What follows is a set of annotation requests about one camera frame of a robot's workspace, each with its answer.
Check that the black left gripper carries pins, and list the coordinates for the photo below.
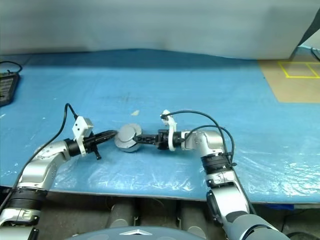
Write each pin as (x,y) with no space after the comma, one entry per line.
(90,145)

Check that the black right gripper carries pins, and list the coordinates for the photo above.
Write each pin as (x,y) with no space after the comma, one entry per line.
(163,140)

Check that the grey finned motor lid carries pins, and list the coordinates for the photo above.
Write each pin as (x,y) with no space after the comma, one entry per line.
(127,135)

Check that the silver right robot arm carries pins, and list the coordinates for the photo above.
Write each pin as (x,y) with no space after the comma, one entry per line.
(212,145)

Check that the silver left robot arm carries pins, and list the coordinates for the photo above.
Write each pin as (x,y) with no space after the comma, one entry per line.
(37,165)

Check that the small beige tape scrap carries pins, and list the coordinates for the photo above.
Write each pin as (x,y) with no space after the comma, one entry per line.
(135,113)

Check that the blue plastic table mat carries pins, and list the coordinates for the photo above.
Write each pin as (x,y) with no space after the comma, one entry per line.
(175,87)

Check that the dark grey rounded robot leg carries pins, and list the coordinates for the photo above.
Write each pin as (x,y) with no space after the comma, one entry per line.
(122,215)
(193,217)

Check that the grey robot torso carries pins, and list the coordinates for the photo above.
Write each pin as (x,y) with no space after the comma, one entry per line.
(132,235)

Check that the black flat electronic device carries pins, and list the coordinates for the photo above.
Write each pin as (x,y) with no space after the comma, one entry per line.
(7,90)

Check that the white backdrop sheet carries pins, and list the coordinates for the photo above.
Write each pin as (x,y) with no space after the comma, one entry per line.
(150,25)

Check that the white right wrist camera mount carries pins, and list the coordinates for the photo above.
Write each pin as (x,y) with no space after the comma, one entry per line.
(171,140)

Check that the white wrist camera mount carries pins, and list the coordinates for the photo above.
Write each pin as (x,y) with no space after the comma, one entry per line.
(81,127)
(171,140)

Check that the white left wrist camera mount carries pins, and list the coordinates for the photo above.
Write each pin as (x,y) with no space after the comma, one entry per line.
(81,127)

